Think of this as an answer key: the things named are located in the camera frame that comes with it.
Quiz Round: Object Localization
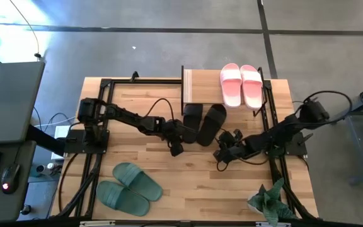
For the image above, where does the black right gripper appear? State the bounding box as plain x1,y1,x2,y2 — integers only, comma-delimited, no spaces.
213,141,248,165

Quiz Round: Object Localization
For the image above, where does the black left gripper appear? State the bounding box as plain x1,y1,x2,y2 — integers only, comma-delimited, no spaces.
163,119,198,143

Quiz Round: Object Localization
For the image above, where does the black rubber slide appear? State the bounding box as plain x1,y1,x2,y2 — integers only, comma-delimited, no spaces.
196,103,228,148
182,103,204,144

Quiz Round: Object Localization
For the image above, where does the pink rubber slide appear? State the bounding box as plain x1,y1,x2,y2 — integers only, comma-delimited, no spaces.
219,62,243,108
239,64,263,110

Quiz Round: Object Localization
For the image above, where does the green rubber slide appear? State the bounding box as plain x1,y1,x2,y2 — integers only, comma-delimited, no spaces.
96,180,151,218
112,161,164,202

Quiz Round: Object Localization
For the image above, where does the potted green succulent plant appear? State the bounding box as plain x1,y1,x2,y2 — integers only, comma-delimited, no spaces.
246,177,299,227

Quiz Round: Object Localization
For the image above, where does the white label strip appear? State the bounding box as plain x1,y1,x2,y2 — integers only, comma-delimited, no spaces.
79,220,117,227
255,221,292,227

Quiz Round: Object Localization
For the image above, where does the white power adapter box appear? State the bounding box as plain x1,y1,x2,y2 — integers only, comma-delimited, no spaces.
50,124,75,161

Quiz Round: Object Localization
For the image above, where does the grey desk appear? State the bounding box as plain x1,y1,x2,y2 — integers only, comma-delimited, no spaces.
0,61,46,223

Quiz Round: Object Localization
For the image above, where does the black computer mouse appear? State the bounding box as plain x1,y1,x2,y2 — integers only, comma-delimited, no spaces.
0,163,21,195

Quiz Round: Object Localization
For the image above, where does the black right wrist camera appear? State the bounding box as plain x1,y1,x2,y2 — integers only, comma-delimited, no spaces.
218,128,244,148

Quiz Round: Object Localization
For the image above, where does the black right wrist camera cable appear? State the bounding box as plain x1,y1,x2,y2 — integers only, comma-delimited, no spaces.
216,154,271,173

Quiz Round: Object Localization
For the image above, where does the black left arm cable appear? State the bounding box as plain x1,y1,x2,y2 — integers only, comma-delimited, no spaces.
144,97,176,122

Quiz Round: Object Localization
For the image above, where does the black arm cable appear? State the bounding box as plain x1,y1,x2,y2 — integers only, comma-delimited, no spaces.
293,90,354,127
144,97,176,122

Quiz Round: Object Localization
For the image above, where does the wooden shelf with black frame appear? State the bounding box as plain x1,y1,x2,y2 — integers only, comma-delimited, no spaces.
181,65,270,118

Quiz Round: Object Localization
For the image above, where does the black aluminium rig frame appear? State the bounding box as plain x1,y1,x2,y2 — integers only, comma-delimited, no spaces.
50,71,320,227

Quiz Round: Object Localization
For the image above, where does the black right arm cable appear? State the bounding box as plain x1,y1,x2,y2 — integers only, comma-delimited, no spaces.
293,90,354,127

